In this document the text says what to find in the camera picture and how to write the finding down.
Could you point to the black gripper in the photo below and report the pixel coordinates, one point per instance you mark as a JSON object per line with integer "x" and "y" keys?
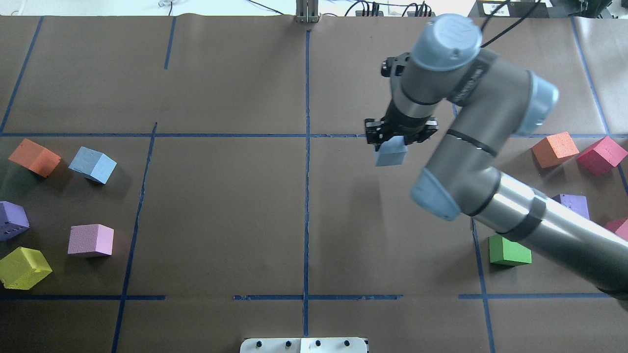
{"x": 398, "y": 124}

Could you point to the light blue block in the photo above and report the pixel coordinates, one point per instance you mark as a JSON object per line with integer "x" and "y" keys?
{"x": 93, "y": 165}
{"x": 391, "y": 152}

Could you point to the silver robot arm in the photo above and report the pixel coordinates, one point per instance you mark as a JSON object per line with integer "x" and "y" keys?
{"x": 497, "y": 99}

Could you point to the black power box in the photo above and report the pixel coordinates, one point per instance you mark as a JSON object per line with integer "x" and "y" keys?
{"x": 511, "y": 9}

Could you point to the orange block right side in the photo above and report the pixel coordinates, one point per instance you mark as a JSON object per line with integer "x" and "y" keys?
{"x": 554, "y": 150}

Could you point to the orange block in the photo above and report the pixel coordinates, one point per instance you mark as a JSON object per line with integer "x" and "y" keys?
{"x": 554, "y": 150}
{"x": 35, "y": 158}

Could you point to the green foam block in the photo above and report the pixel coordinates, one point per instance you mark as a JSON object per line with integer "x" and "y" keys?
{"x": 508, "y": 253}

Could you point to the purple block right side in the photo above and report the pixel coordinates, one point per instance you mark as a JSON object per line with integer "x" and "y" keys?
{"x": 576, "y": 203}

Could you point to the purple block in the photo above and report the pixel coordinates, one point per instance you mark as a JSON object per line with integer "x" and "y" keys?
{"x": 13, "y": 220}
{"x": 576, "y": 203}

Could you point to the crimson block near tray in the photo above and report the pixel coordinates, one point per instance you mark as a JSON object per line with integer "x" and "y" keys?
{"x": 602, "y": 156}

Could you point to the pink foam block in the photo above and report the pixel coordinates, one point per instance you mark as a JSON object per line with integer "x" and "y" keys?
{"x": 90, "y": 240}

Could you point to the orange block left side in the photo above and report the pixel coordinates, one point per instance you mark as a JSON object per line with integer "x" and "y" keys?
{"x": 35, "y": 158}

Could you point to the purple block left side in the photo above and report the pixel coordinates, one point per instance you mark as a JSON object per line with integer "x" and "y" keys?
{"x": 13, "y": 220}

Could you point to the yellow foam block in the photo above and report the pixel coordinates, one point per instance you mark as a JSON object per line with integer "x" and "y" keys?
{"x": 23, "y": 268}

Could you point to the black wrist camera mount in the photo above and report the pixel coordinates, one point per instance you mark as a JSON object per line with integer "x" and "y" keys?
{"x": 394, "y": 66}

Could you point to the aluminium frame post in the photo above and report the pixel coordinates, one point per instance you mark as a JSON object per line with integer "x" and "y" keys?
{"x": 307, "y": 11}

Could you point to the white pedestal column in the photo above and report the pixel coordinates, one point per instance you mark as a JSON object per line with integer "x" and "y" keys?
{"x": 305, "y": 345}

